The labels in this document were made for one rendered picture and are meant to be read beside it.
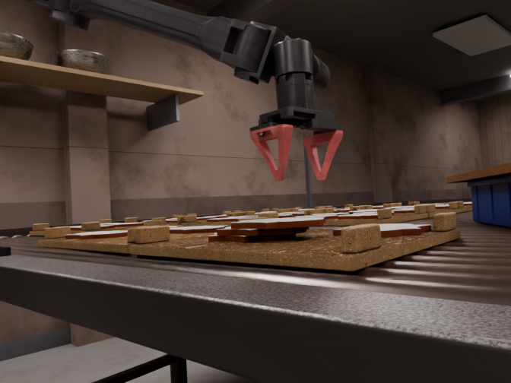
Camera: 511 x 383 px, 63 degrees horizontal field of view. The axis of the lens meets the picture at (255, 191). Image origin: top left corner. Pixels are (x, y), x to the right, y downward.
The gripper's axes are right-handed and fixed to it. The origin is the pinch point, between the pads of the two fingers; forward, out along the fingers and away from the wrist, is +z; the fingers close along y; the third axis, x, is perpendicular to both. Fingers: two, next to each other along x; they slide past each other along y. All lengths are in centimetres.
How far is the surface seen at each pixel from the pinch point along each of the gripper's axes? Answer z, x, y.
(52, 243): 9, -58, 18
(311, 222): 7.0, 3.1, 2.2
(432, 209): 9, -20, -89
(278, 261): 10.6, 7.4, 13.8
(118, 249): 10.1, -28.6, 16.1
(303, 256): 9.9, 10.8, 13.6
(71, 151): -47, -282, -68
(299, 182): -21, -293, -342
